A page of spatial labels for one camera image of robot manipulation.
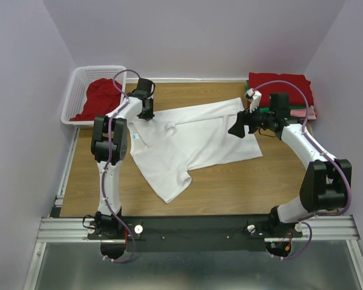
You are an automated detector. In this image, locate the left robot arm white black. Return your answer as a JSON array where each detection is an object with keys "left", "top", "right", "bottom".
[{"left": 82, "top": 78, "right": 155, "bottom": 240}]

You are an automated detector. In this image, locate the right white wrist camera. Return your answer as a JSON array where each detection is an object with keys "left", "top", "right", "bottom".
[{"left": 244, "top": 88, "right": 262, "bottom": 113}]

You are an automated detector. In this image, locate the crumpled dark red t-shirt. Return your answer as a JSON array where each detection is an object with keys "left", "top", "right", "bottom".
[{"left": 70, "top": 78, "right": 121, "bottom": 121}]

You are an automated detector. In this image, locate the folded green t-shirt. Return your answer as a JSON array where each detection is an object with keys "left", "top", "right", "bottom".
[{"left": 244, "top": 80, "right": 306, "bottom": 112}]

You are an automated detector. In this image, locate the aluminium frame rail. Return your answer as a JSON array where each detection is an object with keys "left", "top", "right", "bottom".
[{"left": 25, "top": 130, "right": 363, "bottom": 289}]

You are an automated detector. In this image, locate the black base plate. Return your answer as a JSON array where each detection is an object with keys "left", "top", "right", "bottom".
[{"left": 87, "top": 214, "right": 302, "bottom": 259}]

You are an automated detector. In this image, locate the folded dark red t-shirt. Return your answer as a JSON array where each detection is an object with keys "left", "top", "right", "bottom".
[{"left": 249, "top": 72, "right": 314, "bottom": 108}]

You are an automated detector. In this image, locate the white t-shirt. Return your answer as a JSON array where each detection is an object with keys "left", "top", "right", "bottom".
[{"left": 128, "top": 98, "right": 263, "bottom": 204}]

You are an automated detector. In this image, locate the folded pink t-shirt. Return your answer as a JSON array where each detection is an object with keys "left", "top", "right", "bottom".
[{"left": 290, "top": 106, "right": 317, "bottom": 120}]

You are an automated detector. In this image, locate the white plastic laundry basket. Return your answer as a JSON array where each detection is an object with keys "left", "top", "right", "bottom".
[{"left": 60, "top": 65, "right": 126, "bottom": 129}]

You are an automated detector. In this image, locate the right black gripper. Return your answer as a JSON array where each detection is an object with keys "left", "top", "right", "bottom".
[{"left": 227, "top": 101, "right": 275, "bottom": 138}]

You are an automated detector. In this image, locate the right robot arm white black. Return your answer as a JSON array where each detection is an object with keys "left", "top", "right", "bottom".
[{"left": 228, "top": 89, "right": 352, "bottom": 237}]

